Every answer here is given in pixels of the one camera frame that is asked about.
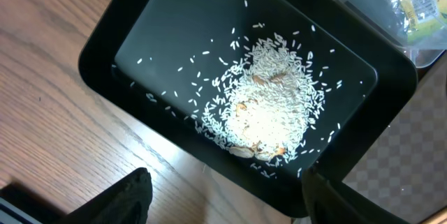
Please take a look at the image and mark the dark brown serving tray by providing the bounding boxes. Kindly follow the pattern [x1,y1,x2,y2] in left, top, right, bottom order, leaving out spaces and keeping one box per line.
[344,56,446,223]

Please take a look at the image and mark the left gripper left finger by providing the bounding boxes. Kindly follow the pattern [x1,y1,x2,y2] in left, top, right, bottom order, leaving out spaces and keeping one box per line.
[58,167,153,224]

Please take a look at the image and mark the clear plastic bin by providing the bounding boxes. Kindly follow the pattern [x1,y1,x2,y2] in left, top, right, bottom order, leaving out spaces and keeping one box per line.
[336,0,446,68]

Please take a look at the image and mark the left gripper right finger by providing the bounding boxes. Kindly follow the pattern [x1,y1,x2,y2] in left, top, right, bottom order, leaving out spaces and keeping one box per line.
[301,167,408,224]

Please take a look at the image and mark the black plastic bin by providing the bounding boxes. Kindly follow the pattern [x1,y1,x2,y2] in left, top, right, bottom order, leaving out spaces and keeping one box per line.
[79,0,418,217]

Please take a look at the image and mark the rice and food scraps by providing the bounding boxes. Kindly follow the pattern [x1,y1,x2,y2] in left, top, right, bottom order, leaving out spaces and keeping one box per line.
[129,0,366,179]

